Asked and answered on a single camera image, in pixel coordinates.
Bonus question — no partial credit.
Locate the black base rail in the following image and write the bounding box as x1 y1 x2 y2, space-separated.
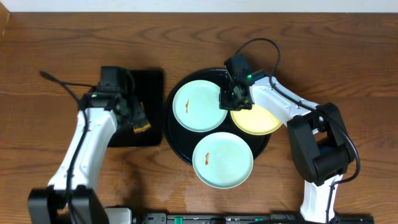
133 212 376 224

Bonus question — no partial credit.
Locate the yellow green sponge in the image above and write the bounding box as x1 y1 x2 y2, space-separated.
132 102 152 133

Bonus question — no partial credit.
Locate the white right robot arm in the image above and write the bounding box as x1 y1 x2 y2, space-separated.
220 70 361 223

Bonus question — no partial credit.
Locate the mint green plate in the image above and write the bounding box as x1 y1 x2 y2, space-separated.
192 132 254 189
172 80 228 133

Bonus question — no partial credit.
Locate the round black tray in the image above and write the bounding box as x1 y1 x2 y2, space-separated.
162 68 271 165

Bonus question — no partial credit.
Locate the rectangular black tray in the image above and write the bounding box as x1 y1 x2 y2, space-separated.
108 70 164 147

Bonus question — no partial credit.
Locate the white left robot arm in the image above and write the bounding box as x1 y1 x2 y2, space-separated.
27 83 134 223

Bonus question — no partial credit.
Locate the yellow plastic plate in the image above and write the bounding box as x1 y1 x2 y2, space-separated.
231 105 283 136

